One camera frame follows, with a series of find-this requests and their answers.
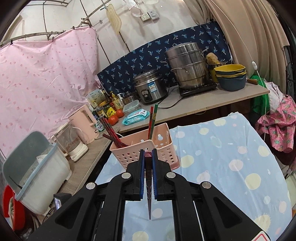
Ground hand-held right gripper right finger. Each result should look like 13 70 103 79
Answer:
151 148 271 241

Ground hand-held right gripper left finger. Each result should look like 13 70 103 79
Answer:
28 149 147 241

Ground maroon twisted chopstick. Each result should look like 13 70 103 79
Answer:
144 149 154 220

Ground pink perforated utensil basket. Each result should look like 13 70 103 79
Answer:
109 123 180 172

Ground red twisted chopstick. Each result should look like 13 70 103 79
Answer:
148 105 155 141

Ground bright red chopstick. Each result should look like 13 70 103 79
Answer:
104 119 124 145

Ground dark red chopstick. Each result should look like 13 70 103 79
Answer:
99 117 122 149
102 133 129 147

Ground green chopstick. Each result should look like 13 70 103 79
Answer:
151 104 159 141

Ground white bin with blue lid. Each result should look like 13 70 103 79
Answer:
2 131 72 215

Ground red plastic object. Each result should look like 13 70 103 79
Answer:
2 185 26 226

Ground white appliance with clear jug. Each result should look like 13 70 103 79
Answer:
51 124 90 163

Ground blue wet wipes pack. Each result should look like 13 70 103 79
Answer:
121 109 149 126

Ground blue dotted tablecloth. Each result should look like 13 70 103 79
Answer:
95 112 291 241

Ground clear container with blue lid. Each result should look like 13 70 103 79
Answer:
122 100 141 113

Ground pink electric kettle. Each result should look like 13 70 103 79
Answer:
68 104 98 145

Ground yellow label bottle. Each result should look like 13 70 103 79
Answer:
112 91 123 111

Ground small pot with glass lid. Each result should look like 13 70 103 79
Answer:
121 91 139 105

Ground silver rice cooker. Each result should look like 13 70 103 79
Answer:
134 69 169 104

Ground white printed canister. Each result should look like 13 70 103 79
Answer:
87 89 106 108

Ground wooden counter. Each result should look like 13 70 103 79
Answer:
54 81 271 200

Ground black induction cooktop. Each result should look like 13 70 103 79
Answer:
179 82 218 97

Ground pink dotted cloth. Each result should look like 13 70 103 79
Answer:
0 25 102 158

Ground stainless steel steamer pot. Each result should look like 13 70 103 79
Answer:
161 42 210 90

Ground blue plastic bowl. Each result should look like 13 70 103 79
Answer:
216 74 247 92

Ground navy printed cloth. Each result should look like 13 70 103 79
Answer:
97 21 233 98

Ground brown loofah sponge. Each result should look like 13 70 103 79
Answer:
205 53 219 65

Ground green plastic object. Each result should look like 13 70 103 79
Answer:
251 72 271 121

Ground yellow plastic bowl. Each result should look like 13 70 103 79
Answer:
213 64 246 76

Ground pink pineapple print cloth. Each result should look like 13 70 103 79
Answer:
254 94 296 152

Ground beige hanging paddle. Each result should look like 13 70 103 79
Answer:
106 3 123 35

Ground beige curtain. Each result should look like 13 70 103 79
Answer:
201 0 292 93

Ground black power cable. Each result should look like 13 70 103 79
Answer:
154 87 184 109

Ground white cable with switch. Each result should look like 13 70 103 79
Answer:
215 0 271 116

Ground wall socket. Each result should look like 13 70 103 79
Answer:
140 10 160 23

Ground curved metal rail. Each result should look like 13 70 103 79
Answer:
0 0 93 45

